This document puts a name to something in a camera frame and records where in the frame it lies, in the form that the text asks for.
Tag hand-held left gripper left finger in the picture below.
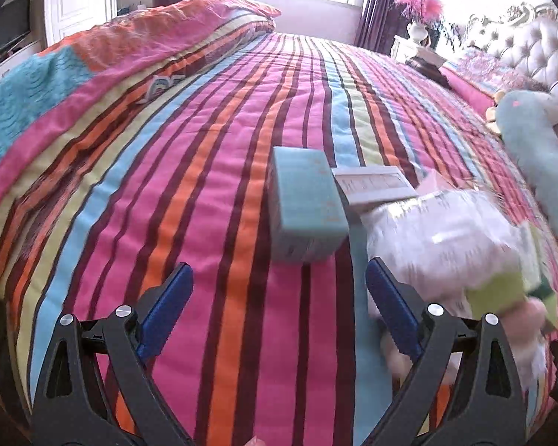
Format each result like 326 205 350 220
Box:
30 262 196 446

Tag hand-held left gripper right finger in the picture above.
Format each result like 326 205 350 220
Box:
353 257 528 446

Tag white plastic bag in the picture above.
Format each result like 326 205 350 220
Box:
366 190 556 384

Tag teal cardboard box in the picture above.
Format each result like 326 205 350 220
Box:
267 146 350 264

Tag long white cardboard box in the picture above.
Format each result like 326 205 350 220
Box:
331 165 420 208

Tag striped bed blanket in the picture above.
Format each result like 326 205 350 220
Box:
0 32 558 446

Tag teal plush toy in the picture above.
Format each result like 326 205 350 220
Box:
486 89 558 261

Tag patterned pink pillow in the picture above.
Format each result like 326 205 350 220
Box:
439 49 512 118

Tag dark cloth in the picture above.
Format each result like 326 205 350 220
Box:
405 56 453 90

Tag folded patchwork quilt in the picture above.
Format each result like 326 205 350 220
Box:
0 0 282 224

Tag white nightstand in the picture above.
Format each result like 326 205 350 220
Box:
391 35 447 63

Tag white vase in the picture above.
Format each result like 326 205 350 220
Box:
407 21 431 42

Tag tufted headboard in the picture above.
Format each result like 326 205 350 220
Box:
465 2 558 122

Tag pink feather flowers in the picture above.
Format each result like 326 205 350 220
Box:
393 0 445 24

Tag black television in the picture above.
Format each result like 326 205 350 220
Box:
0 0 32 70

